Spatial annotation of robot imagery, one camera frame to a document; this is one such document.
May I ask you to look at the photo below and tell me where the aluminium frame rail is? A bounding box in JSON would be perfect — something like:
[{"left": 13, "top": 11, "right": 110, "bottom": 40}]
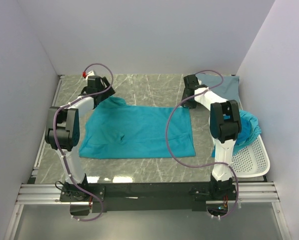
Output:
[{"left": 3, "top": 74, "right": 65, "bottom": 240}]

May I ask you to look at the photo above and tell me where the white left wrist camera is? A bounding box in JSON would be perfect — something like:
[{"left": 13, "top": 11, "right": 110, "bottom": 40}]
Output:
[{"left": 82, "top": 70, "right": 95, "bottom": 80}]

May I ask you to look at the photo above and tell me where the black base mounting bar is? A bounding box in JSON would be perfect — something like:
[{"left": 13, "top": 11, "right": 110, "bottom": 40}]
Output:
[{"left": 59, "top": 182, "right": 237, "bottom": 213}]

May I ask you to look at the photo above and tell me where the white perforated laundry basket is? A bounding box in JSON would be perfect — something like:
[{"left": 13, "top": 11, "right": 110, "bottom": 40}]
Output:
[{"left": 230, "top": 109, "right": 271, "bottom": 179}]

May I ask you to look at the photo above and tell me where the folded light blue t shirt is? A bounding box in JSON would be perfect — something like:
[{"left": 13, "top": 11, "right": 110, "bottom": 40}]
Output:
[{"left": 196, "top": 73, "right": 241, "bottom": 103}]

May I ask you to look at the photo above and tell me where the blue t shirt in basket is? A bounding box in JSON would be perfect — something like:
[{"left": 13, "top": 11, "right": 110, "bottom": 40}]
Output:
[{"left": 211, "top": 109, "right": 262, "bottom": 158}]

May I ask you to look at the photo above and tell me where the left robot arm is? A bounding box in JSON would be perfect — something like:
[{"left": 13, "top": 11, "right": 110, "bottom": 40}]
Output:
[{"left": 44, "top": 71, "right": 115, "bottom": 201}]

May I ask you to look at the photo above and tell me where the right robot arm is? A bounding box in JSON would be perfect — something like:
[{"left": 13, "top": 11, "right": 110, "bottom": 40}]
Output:
[{"left": 182, "top": 74, "right": 242, "bottom": 200}]

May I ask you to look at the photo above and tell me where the teal t shirt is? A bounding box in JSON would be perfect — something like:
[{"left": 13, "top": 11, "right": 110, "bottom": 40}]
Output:
[{"left": 79, "top": 96, "right": 196, "bottom": 159}]

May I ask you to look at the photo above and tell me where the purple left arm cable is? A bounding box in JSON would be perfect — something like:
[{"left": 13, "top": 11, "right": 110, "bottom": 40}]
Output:
[{"left": 53, "top": 63, "right": 115, "bottom": 223}]

